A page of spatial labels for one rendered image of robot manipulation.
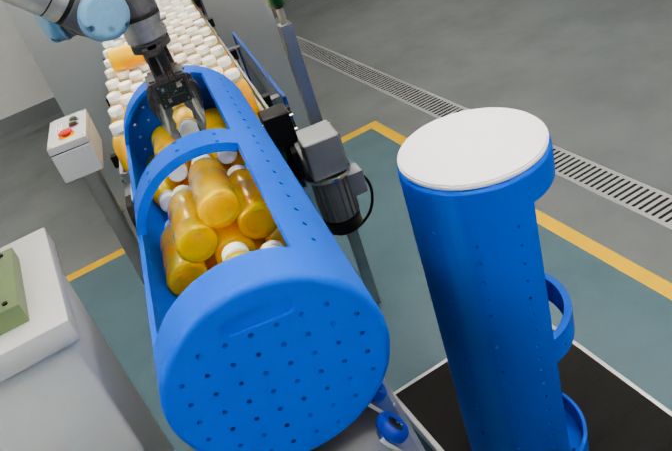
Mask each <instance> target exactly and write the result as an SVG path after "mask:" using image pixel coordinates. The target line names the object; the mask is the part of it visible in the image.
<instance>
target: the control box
mask: <svg viewBox="0 0 672 451"><path fill-rule="evenodd" d="M71 116H76V117H77V118H78V119H77V120H75V121H77V124H76V125H74V126H72V127H69V125H68V124H69V118H70V117H71ZM58 125H59V126H58ZM60 126H61V128H60ZM57 128H58V129H57ZM66 128H71V129H72V131H71V132H70V135H68V136H66V137H63V136H58V132H60V131H62V130H63V129H66ZM57 130H60V131H57ZM47 152H48V154H49V156H51V159H52V161H53V162H54V164H55V166H56V168H57V169H58V171H59V173H60V174H61V176H62V178H63V180H64V181H65V183H69V182H71V181H74V180H76V179H79V178H81V177H84V176H86V175H89V174H91V173H94V172H96V171H99V170H101V169H103V151H102V139H101V137H100V135H99V133H98V131H97V129H96V127H95V126H94V124H93V122H92V120H91V118H90V117H89V114H88V112H87V110H86V109H84V110H81V111H78V112H76V113H73V114H71V115H68V116H65V117H63V118H60V119H58V120H55V121H52V122H50V128H49V136H48V144H47Z"/></svg>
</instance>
